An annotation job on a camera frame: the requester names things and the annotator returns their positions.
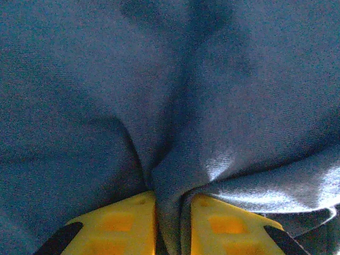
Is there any blue t-shirt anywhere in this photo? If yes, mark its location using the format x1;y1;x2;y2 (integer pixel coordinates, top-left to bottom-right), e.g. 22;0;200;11
0;0;340;255

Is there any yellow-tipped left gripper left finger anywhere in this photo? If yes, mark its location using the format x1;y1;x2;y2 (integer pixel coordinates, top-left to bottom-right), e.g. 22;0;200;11
33;190;160;255

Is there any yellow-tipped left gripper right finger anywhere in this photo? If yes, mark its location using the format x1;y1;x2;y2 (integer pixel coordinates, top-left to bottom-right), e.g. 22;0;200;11
183;192;312;255

